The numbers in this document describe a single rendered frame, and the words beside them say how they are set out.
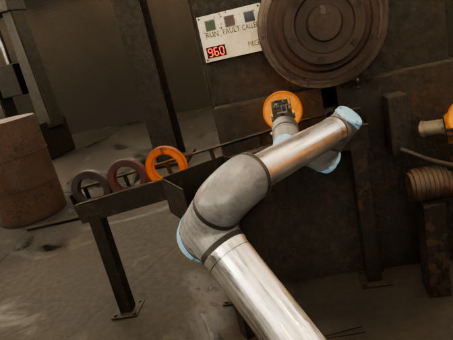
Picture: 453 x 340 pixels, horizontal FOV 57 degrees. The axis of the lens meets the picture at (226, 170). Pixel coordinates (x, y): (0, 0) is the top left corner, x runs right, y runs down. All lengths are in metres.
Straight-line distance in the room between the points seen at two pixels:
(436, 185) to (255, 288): 0.96
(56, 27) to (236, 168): 7.91
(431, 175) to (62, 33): 7.65
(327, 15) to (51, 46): 7.52
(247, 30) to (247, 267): 1.11
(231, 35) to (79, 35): 6.83
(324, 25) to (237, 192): 0.85
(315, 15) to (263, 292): 0.99
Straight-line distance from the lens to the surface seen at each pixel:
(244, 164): 0.90
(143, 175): 1.85
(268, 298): 0.90
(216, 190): 0.88
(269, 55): 1.65
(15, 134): 3.87
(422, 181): 1.68
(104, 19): 8.31
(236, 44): 1.79
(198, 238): 0.95
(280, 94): 1.66
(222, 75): 1.82
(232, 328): 1.87
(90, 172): 1.93
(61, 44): 8.66
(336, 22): 1.57
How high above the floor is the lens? 1.14
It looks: 17 degrees down
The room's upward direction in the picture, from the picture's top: 13 degrees counter-clockwise
